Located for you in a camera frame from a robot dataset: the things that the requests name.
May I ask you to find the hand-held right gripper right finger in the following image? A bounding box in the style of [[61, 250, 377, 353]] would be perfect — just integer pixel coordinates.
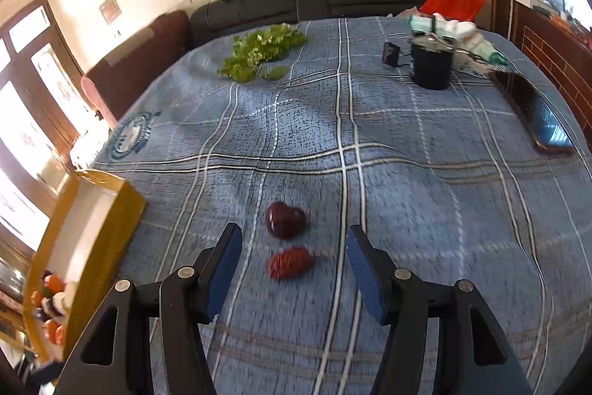
[[346, 225, 530, 395]]

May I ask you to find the small framed picture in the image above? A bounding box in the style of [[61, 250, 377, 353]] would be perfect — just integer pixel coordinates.
[[99, 0, 122, 26]]

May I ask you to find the blue plaid blanket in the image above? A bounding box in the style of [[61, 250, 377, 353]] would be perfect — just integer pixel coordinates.
[[90, 16, 592, 395]]

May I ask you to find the dark red heart-shaped fruit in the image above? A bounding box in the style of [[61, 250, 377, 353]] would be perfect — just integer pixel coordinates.
[[265, 201, 308, 239]]

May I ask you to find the black smartphone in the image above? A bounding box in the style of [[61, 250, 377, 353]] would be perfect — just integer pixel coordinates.
[[492, 71, 576, 155]]

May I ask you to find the red jujube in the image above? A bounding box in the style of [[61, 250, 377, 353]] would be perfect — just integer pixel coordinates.
[[268, 246, 314, 281]]

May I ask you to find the wooden glazed door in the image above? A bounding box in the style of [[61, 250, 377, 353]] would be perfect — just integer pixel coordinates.
[[0, 0, 112, 248]]

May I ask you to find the brick-pattern wooden cabinet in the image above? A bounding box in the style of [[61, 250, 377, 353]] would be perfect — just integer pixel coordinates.
[[481, 0, 592, 132]]

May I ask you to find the black sofa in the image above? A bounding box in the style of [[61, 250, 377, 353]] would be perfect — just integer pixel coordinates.
[[187, 0, 491, 53]]

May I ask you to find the small black box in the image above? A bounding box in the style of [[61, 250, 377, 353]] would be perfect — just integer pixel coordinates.
[[381, 42, 402, 68]]

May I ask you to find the brown armchair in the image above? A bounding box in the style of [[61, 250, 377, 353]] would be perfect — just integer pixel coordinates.
[[81, 11, 190, 130]]

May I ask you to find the green lettuce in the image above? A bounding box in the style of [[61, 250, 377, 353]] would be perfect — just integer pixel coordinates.
[[217, 23, 308, 83]]

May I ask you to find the black cylindrical container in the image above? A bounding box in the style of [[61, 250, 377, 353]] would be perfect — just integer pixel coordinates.
[[411, 16, 455, 91]]

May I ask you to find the yellow cardboard box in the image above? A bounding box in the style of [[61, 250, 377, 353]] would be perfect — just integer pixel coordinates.
[[21, 169, 146, 363]]

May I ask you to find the white plastic bag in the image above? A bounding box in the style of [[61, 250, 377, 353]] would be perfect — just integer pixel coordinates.
[[393, 6, 512, 74]]

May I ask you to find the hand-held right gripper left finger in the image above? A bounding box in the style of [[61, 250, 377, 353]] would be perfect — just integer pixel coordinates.
[[64, 223, 243, 395]]

